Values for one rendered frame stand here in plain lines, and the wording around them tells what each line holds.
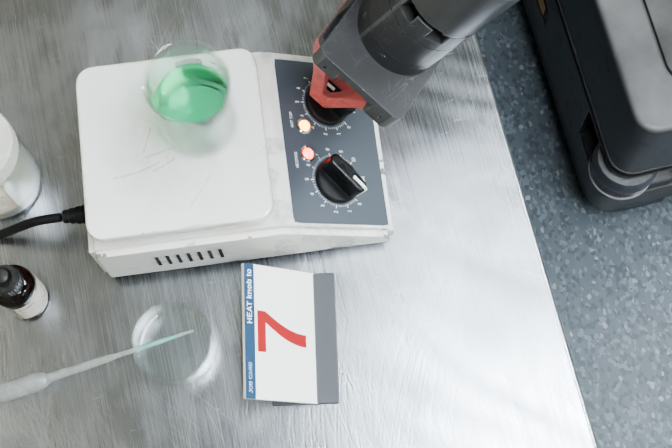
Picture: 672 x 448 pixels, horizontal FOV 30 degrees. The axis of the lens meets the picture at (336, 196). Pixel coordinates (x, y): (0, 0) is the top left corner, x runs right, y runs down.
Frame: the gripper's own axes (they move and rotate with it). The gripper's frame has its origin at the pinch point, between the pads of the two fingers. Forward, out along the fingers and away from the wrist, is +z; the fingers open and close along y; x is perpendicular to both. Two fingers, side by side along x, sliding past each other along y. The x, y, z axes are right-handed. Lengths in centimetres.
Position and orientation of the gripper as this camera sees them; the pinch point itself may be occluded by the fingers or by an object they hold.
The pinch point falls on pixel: (327, 89)
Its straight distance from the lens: 84.9
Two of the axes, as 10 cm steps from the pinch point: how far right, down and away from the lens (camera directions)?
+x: 7.4, 6.4, 1.9
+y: -4.7, 7.0, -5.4
